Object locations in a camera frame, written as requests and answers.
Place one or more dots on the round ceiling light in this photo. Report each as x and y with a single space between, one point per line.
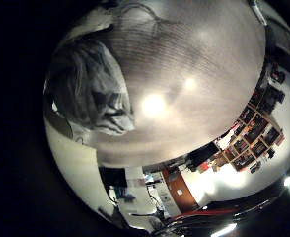
288 181

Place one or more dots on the wooden cubby shelf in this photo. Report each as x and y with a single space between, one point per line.
255 131

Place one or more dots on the white light tube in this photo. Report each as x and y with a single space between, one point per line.
224 230

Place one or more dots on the brown door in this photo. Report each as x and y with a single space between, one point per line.
179 191

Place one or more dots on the black chair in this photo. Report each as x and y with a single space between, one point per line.
202 154

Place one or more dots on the grey white striped cloth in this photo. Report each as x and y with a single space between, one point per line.
86 82

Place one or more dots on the black monitor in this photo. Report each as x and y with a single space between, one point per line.
113 176

